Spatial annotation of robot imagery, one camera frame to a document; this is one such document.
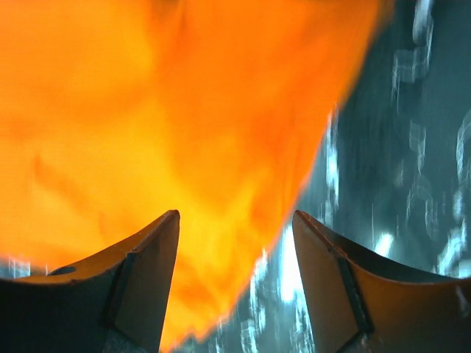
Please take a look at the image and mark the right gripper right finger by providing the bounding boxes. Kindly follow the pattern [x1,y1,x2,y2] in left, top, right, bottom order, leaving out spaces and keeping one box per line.
[292,210,470,352]

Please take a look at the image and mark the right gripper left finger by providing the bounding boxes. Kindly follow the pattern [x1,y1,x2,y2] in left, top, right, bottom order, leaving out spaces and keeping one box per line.
[1,210,180,352]

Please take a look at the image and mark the orange t shirt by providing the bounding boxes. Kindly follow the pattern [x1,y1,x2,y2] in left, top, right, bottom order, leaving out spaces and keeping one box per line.
[1,1,394,352]

